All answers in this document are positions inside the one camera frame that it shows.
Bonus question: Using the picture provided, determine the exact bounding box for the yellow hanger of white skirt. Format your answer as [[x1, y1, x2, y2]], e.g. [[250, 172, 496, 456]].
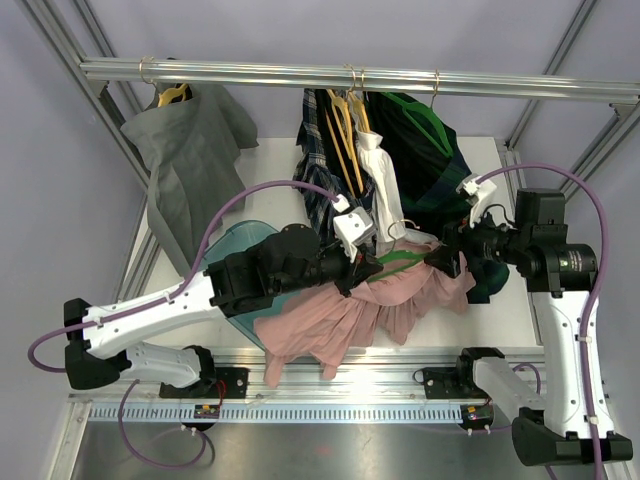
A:
[[345, 64, 371, 133]]

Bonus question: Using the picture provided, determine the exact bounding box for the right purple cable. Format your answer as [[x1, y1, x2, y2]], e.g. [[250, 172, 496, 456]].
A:
[[477, 164, 611, 480]]

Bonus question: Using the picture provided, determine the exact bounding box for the dark green plaid skirt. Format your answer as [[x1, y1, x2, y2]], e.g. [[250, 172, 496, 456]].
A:
[[363, 91, 511, 305]]

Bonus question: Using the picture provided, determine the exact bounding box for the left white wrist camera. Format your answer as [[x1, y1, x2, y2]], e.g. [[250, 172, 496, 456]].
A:
[[332, 194, 376, 263]]

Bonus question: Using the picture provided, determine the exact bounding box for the aluminium hanging rail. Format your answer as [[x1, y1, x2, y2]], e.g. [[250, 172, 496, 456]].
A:
[[80, 57, 639, 105]]

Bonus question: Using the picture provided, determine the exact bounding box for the yellow hanger of plaid skirt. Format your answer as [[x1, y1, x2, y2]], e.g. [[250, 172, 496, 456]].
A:
[[327, 89, 364, 197]]

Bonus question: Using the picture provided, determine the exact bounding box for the slotted cable duct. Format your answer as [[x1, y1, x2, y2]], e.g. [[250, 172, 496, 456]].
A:
[[89, 402, 462, 424]]

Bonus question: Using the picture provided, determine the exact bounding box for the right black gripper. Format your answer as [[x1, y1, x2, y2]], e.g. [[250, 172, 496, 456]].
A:
[[425, 201, 531, 279]]

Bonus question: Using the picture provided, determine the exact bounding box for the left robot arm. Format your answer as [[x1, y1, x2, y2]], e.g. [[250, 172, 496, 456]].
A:
[[64, 224, 382, 398]]

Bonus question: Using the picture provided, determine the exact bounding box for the grey skirt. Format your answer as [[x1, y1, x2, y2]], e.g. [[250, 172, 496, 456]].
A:
[[121, 84, 259, 276]]

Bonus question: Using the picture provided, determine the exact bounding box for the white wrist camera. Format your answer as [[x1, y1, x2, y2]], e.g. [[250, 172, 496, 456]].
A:
[[456, 175, 498, 229], [332, 194, 376, 263]]

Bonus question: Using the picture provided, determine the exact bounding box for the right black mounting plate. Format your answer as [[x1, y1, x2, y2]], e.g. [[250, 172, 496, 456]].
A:
[[412, 367, 486, 400]]

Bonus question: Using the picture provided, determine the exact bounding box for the navy plaid skirt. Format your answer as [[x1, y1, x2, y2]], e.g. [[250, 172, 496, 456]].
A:
[[293, 89, 374, 213]]

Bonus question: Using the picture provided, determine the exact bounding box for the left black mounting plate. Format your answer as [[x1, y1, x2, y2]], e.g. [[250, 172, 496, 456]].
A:
[[196, 367, 250, 400]]

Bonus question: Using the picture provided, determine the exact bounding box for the purple cable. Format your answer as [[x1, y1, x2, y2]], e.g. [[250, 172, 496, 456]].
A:
[[477, 164, 611, 480], [27, 180, 346, 374]]

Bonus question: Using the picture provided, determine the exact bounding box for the pink pleated skirt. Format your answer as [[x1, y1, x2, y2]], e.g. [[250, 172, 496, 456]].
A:
[[254, 254, 475, 388]]

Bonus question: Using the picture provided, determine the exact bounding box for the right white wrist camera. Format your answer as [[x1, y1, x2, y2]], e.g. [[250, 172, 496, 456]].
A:
[[456, 175, 498, 229]]

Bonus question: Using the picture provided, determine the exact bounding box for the green hanger of pink skirt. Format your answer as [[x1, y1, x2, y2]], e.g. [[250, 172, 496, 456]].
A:
[[369, 219, 437, 282]]

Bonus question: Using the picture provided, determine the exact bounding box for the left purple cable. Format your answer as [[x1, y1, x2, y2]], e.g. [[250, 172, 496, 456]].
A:
[[27, 180, 346, 374]]

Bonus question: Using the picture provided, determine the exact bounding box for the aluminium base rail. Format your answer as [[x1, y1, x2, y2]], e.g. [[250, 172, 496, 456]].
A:
[[69, 344, 546, 406]]

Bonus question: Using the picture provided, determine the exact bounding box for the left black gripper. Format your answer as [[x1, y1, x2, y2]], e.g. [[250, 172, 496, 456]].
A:
[[273, 236, 383, 298]]

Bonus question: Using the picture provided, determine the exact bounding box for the black mounting plate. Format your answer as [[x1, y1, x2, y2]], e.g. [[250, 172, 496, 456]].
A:
[[412, 367, 486, 400], [196, 367, 250, 400]]

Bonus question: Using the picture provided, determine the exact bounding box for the white pleated skirt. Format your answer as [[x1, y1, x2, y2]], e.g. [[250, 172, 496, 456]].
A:
[[350, 107, 423, 256]]

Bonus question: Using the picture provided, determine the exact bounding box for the yellow hanger of grey skirt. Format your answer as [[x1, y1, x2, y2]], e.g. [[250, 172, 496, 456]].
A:
[[138, 56, 193, 108]]

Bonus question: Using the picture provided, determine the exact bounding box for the teal plastic bin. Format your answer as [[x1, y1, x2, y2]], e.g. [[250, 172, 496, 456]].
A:
[[199, 220, 298, 350]]

